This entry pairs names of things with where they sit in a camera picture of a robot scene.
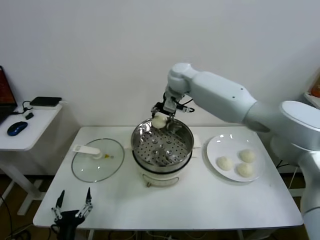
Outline black flat box device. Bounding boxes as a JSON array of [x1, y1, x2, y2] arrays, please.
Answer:
[[29, 96, 63, 108]]

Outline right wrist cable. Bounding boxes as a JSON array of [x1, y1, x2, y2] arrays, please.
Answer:
[[174, 98, 195, 114]]

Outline white round plate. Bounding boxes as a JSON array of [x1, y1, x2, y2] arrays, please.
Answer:
[[206, 134, 266, 183]]

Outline white side table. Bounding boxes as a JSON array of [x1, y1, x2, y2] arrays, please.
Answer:
[[0, 99, 81, 216]]

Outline blue computer mouse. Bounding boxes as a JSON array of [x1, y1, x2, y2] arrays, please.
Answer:
[[6, 121, 29, 137]]

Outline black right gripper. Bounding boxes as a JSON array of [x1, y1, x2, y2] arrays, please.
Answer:
[[151, 96, 179, 129]]

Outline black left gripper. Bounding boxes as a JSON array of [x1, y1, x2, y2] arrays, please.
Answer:
[[51, 187, 94, 226]]

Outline white steamed baozi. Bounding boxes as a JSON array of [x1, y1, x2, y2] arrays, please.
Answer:
[[216, 156, 234, 172], [152, 113, 167, 130], [236, 162, 255, 178], [239, 149, 257, 163]]

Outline orange brown packet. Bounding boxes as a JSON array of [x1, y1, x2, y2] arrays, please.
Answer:
[[309, 74, 320, 97]]

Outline glass lid with white handle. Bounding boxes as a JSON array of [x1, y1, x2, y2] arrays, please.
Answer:
[[71, 138, 125, 183]]

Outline stainless steel steamer basket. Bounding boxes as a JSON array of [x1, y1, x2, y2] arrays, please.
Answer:
[[124, 118, 202, 174]]

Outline black laptop with red screen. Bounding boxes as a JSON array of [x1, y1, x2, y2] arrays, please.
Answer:
[[0, 65, 19, 126]]

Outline white electric cooker base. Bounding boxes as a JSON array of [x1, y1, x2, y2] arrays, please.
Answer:
[[132, 149, 199, 188]]

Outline black cable with adapter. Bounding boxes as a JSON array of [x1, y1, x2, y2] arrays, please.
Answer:
[[9, 100, 35, 120]]

